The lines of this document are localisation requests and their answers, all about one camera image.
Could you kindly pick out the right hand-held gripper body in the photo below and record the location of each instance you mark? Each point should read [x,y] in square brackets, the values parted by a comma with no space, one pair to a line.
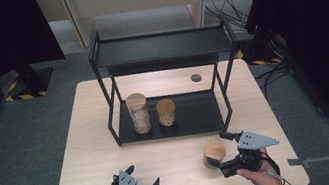
[251,140]

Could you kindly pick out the black stand base striped tape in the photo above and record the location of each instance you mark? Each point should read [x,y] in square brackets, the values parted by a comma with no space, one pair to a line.
[264,52]
[37,81]

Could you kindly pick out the black metal shelf rack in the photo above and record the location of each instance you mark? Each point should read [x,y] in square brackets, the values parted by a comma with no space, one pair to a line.
[161,47]

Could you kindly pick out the glass jar of green beans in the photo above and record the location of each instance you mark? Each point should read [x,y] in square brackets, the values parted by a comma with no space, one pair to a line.
[214,150]

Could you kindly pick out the tall glass jar of grains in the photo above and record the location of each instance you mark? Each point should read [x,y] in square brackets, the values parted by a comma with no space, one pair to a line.
[136,102]

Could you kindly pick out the dark round table grommet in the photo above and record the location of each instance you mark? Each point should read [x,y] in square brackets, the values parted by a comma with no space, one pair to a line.
[196,78]

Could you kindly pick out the glass jar of lotus seeds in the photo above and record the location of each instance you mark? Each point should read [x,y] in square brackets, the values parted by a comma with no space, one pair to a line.
[165,106]

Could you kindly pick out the grey tape strip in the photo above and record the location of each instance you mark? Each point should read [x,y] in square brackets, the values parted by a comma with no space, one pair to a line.
[295,162]

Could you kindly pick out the person's right hand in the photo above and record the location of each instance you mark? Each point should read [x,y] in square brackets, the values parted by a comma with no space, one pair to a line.
[264,173]

